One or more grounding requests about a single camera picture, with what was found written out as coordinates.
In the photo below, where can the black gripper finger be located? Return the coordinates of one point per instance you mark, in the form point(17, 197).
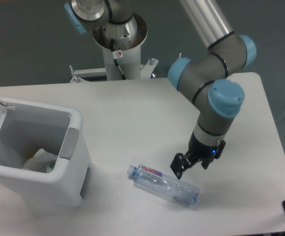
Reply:
point(205, 162)
point(180, 164)

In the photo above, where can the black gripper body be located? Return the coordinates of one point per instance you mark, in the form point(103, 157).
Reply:
point(198, 150)

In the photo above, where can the clear plastic water bottle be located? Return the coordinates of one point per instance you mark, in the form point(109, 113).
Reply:
point(170, 187)

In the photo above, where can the white plastic wrapper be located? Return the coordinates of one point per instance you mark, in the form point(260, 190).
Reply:
point(42, 161)

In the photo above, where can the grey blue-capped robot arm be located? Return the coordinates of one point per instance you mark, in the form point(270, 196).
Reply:
point(205, 84)

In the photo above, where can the white open trash can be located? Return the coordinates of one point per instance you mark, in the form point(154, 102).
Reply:
point(26, 127)

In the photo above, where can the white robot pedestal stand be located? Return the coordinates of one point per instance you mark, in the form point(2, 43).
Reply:
point(121, 48)

